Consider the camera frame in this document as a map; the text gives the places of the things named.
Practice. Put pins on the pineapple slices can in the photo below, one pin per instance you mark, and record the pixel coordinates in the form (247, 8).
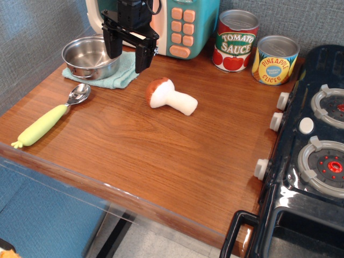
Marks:
(275, 58)

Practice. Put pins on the light teal cloth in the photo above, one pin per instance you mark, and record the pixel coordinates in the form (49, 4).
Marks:
(119, 80)

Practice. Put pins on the black toy stove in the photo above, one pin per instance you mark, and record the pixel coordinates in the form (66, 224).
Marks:
(301, 201)

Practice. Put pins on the small steel pot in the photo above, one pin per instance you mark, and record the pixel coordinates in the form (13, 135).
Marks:
(86, 58)

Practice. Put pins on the teal toy microwave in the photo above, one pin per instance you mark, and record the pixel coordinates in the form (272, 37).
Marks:
(184, 27)

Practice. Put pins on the plush mushroom toy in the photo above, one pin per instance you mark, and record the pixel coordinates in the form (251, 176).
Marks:
(162, 92)

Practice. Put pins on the yellow handled metal spoon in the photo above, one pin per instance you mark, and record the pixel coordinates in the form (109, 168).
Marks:
(43, 124)

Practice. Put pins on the orange object at corner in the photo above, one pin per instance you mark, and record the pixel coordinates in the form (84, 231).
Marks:
(8, 250)

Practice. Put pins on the tomato sauce can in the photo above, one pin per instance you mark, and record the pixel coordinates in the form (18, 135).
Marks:
(236, 34)

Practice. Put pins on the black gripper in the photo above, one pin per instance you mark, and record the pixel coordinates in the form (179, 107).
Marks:
(131, 23)

